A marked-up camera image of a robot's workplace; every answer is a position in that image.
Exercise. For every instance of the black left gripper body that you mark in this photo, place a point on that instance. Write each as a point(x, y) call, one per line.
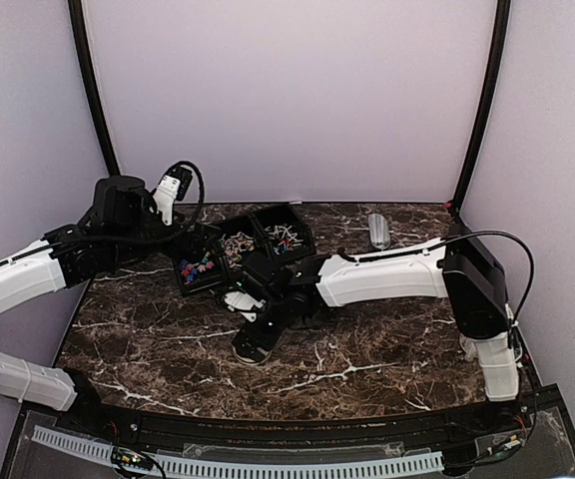
point(194, 246)

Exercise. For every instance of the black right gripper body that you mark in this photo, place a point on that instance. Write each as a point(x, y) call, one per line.
point(268, 337)

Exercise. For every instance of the black three-compartment candy tray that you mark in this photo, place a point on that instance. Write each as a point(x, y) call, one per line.
point(277, 232)

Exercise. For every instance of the metal candy scoop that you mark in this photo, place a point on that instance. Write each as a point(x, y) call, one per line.
point(379, 235)

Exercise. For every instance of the white round lid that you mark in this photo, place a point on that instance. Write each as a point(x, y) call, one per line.
point(255, 360)

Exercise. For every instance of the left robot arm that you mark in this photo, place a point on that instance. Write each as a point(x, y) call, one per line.
point(62, 259)

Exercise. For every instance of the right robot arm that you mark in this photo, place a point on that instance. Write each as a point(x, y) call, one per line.
point(458, 267)

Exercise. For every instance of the white ceramic mug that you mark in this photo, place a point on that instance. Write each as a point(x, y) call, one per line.
point(469, 347)

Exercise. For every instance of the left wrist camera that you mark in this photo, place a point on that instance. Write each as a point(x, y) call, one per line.
point(171, 188)

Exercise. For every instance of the white slotted cable duct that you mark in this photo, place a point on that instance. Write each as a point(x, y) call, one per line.
point(204, 461)

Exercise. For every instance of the black frame post left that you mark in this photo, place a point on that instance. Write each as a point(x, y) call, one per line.
point(91, 89)

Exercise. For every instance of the black frame post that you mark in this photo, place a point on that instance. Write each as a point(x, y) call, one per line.
point(488, 88)
point(91, 89)

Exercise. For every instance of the black frame post right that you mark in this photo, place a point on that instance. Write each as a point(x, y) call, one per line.
point(488, 88)

